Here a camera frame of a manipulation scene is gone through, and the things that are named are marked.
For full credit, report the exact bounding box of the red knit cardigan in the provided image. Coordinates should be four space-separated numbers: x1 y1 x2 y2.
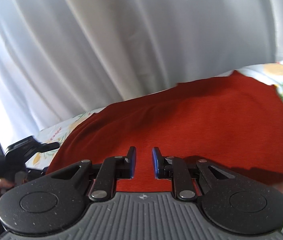
46 69 283 193

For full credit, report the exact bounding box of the white curtain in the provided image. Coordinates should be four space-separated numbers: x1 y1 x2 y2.
0 0 283 145

